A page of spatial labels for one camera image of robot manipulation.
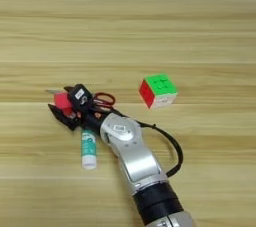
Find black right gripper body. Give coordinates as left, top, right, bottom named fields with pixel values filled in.
left=73, top=101, right=112, bottom=135

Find small red cube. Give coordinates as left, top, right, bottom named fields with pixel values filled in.
left=53, top=91, right=74, bottom=114

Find white green glue stick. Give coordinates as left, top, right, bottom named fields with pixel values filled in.
left=80, top=129, right=98, bottom=171

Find colourful puzzle cube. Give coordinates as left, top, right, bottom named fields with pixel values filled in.
left=138, top=73, right=179, bottom=110

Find red handled scissors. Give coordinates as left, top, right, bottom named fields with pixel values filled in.
left=45, top=88, right=117, bottom=111

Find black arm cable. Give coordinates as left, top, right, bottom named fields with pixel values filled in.
left=134, top=120, right=184, bottom=178

